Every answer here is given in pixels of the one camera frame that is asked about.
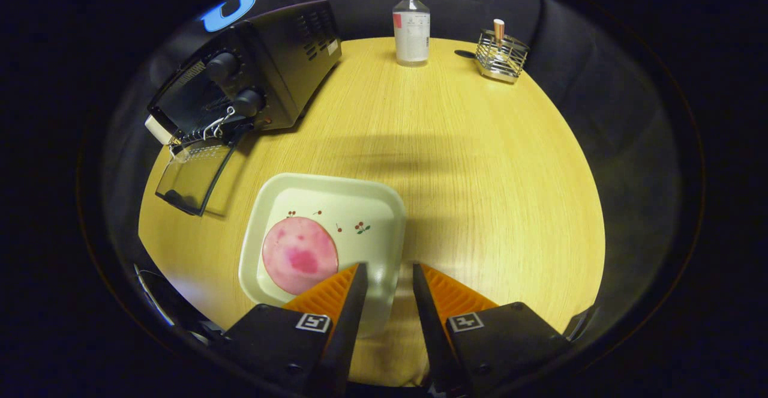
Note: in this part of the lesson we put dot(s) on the black round table grommet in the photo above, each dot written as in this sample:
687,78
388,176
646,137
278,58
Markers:
465,54

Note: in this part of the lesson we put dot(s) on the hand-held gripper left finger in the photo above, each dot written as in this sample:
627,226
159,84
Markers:
345,338

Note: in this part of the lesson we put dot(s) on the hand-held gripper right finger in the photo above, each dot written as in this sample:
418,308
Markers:
432,332

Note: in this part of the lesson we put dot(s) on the cream square plate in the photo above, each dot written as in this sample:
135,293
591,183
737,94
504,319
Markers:
360,206

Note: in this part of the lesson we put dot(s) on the pink round food slice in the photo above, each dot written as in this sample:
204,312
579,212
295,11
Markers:
300,254

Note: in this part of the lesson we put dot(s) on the small wooden stick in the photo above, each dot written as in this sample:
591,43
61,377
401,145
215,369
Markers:
498,29

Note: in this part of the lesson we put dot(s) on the clear glass bottle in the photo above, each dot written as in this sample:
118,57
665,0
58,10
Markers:
411,38

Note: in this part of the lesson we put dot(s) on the black toaster oven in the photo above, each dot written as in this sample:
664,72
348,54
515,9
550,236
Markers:
282,56

